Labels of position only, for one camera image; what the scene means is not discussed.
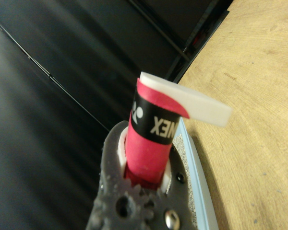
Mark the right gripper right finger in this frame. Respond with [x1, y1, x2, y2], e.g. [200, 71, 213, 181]
[146, 140, 198, 230]

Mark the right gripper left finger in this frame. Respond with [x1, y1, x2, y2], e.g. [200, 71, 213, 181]
[86, 121, 150, 230]

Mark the white scoop with red handle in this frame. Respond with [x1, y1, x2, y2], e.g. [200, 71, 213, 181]
[123, 71, 233, 191]

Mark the blue litter tray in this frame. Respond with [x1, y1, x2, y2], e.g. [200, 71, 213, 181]
[169, 117, 219, 230]

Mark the black curtain stand pole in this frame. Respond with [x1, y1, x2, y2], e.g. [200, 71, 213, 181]
[0, 17, 110, 131]
[126, 0, 191, 62]

